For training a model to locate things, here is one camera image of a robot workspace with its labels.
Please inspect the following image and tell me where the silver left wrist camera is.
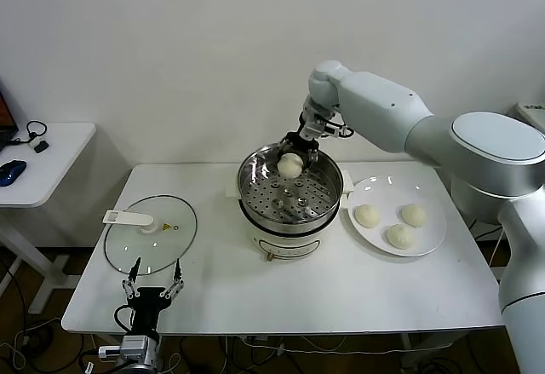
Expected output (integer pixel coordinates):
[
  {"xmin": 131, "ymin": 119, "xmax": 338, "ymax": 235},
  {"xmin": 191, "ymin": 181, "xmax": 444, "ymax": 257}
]
[{"xmin": 99, "ymin": 335, "xmax": 150, "ymax": 360}]

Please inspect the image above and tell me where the thin black looped cable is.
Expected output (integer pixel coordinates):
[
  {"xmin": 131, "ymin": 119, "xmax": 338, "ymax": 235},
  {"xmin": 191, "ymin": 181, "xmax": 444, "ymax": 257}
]
[{"xmin": 8, "ymin": 120, "xmax": 49, "ymax": 147}]

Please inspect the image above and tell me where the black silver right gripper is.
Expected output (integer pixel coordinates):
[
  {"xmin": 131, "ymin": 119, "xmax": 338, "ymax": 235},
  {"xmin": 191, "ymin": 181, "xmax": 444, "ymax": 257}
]
[{"xmin": 276, "ymin": 107, "xmax": 340, "ymax": 175}]

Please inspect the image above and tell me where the white round plate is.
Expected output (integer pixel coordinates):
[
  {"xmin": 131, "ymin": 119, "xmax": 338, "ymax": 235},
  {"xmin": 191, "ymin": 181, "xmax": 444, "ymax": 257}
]
[{"xmin": 347, "ymin": 176, "xmax": 447, "ymax": 258}]

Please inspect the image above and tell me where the cream electric cooker base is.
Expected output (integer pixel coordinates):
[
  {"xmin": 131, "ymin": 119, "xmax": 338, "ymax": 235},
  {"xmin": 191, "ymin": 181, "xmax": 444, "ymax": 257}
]
[{"xmin": 238, "ymin": 203, "xmax": 341, "ymax": 263}]

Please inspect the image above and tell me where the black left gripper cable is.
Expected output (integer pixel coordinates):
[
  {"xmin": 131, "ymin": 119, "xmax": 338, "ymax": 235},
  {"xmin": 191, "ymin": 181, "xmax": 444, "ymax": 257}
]
[{"xmin": 113, "ymin": 304, "xmax": 134, "ymax": 332}]

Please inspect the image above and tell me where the white desk with label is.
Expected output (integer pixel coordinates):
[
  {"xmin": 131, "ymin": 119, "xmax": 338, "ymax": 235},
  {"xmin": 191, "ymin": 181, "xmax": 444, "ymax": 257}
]
[{"xmin": 514, "ymin": 101, "xmax": 545, "ymax": 128}]

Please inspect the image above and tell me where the stainless steel steamer basket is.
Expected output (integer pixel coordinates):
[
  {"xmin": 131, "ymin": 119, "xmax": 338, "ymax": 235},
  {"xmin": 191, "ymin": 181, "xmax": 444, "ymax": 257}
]
[{"xmin": 224, "ymin": 142, "xmax": 355, "ymax": 227}]

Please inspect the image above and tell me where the white steamed baozi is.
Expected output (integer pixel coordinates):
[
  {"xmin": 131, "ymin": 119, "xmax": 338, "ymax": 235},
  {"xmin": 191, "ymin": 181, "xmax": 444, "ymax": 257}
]
[
  {"xmin": 354, "ymin": 204, "xmax": 382, "ymax": 228},
  {"xmin": 277, "ymin": 152, "xmax": 305, "ymax": 179},
  {"xmin": 385, "ymin": 223, "xmax": 416, "ymax": 250},
  {"xmin": 400, "ymin": 203, "xmax": 427, "ymax": 228}
]

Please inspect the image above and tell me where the white side desk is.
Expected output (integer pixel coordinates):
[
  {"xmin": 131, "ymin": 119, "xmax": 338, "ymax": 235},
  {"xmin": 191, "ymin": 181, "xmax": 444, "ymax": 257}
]
[{"xmin": 0, "ymin": 122, "xmax": 97, "ymax": 316}]

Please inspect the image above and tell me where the blue computer mouse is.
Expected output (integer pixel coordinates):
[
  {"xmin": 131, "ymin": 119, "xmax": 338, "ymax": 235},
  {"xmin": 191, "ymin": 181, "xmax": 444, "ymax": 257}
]
[{"xmin": 0, "ymin": 159, "xmax": 28, "ymax": 187}]

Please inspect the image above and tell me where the glass lid with white handle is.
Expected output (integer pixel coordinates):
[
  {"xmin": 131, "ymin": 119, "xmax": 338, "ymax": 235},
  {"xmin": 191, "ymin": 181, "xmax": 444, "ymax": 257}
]
[{"xmin": 103, "ymin": 194, "xmax": 199, "ymax": 276}]

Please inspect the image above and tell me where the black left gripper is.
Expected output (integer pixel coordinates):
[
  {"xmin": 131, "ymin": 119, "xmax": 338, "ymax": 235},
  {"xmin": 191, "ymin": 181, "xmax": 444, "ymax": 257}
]
[{"xmin": 121, "ymin": 256, "xmax": 185, "ymax": 337}]

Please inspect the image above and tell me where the white cord under table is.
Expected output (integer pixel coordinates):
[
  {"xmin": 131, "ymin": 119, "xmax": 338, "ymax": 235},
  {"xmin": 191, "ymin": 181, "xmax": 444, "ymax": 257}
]
[{"xmin": 241, "ymin": 334, "xmax": 453, "ymax": 357}]

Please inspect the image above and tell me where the open black laptop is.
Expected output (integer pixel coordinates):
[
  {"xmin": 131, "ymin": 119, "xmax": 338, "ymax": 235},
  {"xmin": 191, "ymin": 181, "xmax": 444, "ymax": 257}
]
[{"xmin": 0, "ymin": 78, "xmax": 21, "ymax": 153}]

